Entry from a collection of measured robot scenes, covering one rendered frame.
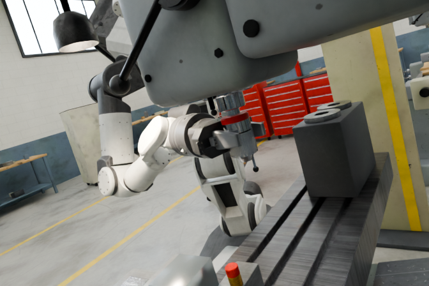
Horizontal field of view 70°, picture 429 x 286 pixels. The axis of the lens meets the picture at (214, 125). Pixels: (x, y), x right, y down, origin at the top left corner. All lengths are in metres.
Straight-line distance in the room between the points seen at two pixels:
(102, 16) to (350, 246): 0.91
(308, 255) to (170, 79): 0.40
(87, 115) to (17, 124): 2.20
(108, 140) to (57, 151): 7.69
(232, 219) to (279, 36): 1.16
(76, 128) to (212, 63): 6.14
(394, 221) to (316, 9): 2.26
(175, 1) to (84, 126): 6.20
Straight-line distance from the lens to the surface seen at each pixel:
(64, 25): 0.60
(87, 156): 6.53
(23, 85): 8.56
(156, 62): 0.44
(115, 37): 0.97
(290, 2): 0.31
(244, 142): 0.49
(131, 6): 0.47
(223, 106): 0.48
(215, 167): 1.23
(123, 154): 0.88
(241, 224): 1.43
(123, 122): 0.89
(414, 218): 2.46
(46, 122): 8.57
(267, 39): 0.32
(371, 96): 2.19
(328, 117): 0.77
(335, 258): 0.61
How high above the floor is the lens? 1.33
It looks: 8 degrees down
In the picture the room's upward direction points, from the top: 16 degrees counter-clockwise
